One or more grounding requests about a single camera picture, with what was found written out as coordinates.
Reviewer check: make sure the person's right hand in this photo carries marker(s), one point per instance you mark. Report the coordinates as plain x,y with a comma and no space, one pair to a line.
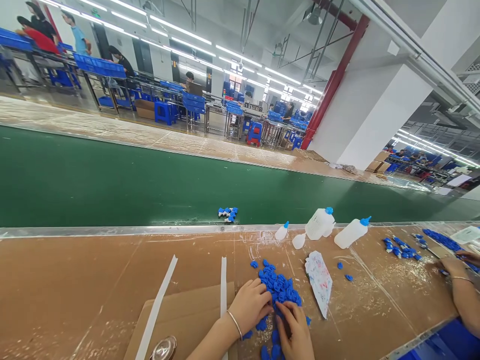
298,337

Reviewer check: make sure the person's left hand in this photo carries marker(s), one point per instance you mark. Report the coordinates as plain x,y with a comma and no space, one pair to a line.
249,302

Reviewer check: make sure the long white strip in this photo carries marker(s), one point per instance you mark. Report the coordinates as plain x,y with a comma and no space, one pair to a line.
157,305
224,288

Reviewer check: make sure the pile of blue plastic caps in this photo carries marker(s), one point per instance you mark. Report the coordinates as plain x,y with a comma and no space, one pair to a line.
279,287

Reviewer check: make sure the stained white cloth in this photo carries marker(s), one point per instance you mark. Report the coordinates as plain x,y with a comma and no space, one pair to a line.
318,279

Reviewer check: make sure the brown cardboard sheet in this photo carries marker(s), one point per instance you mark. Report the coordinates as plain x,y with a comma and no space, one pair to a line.
180,322

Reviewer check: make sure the small white blue-tipped bottle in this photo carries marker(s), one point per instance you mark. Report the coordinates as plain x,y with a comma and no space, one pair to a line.
282,231

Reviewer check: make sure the small white capless bottle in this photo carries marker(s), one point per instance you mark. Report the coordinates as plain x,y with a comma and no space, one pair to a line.
299,241

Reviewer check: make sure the cluster of blue-white parts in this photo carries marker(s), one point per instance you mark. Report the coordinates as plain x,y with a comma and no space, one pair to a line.
228,214

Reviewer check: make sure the round metal lid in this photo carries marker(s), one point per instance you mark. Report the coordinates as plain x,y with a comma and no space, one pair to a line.
164,348

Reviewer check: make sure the large white blue-capped bottle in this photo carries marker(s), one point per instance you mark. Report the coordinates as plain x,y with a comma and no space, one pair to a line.
318,224

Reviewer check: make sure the medium white blue-nozzle bottle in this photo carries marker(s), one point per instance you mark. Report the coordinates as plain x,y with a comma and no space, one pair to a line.
350,234

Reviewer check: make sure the heap of blue-white assembled parts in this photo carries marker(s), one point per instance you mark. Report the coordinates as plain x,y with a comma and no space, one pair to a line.
403,248

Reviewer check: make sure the blue plastic crate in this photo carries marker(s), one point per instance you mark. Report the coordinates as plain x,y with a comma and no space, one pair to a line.
442,343

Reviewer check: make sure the row of blue parts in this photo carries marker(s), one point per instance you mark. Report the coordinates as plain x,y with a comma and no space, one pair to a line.
448,243

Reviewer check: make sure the green conveyor belt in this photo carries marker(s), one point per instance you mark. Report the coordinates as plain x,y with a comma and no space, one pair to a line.
112,180

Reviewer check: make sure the stack of cardboard cartons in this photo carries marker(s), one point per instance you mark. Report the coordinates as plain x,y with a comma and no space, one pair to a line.
378,162

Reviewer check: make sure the clear plastic bag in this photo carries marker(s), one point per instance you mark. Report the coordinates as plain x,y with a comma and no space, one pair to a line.
466,235

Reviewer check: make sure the blue plastic stool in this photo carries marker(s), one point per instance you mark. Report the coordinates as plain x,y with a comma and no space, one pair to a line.
165,112

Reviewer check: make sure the open cardboard box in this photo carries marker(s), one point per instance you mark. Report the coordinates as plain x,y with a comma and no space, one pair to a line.
145,108

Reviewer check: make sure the white square pillar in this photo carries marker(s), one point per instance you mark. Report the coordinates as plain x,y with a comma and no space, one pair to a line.
378,101

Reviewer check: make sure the red steel column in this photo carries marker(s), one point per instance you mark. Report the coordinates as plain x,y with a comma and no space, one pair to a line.
339,75

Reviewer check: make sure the workbench line with blue crates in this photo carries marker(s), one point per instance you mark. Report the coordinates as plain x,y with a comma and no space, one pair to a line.
112,86

